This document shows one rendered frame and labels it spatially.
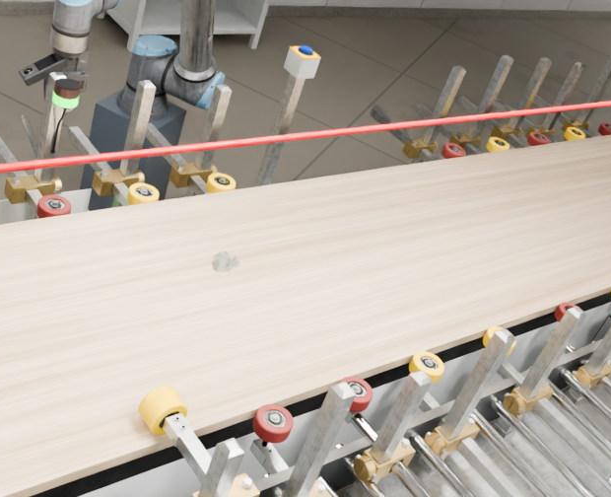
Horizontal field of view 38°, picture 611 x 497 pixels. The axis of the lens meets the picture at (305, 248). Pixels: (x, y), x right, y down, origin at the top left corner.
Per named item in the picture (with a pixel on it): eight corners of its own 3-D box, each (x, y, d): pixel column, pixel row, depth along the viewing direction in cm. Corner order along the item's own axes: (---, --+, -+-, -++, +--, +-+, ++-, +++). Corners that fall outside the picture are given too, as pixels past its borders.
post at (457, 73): (405, 177, 334) (453, 64, 307) (411, 176, 336) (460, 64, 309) (411, 182, 332) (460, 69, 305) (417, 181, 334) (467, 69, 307)
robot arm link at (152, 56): (139, 68, 331) (148, 26, 322) (178, 87, 329) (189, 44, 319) (118, 81, 319) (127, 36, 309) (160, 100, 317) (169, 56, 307)
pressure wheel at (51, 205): (28, 231, 221) (33, 194, 215) (57, 227, 226) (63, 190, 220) (40, 250, 217) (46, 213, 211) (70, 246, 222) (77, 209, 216)
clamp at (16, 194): (3, 193, 227) (5, 177, 224) (52, 187, 235) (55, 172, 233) (12, 206, 224) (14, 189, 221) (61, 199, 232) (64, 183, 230)
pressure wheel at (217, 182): (197, 215, 249) (206, 181, 243) (202, 200, 256) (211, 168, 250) (224, 223, 250) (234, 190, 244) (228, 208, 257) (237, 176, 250)
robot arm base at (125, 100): (106, 104, 323) (111, 80, 318) (134, 88, 339) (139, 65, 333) (150, 125, 320) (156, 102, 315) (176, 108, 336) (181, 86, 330)
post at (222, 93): (179, 219, 272) (216, 82, 246) (188, 217, 274) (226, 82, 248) (184, 226, 270) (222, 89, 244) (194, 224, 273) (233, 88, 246)
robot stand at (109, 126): (71, 232, 355) (95, 103, 321) (105, 206, 375) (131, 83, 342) (123, 259, 351) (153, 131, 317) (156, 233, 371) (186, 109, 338)
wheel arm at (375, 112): (368, 116, 338) (372, 106, 335) (374, 115, 340) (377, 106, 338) (442, 180, 314) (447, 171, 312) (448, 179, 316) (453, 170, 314)
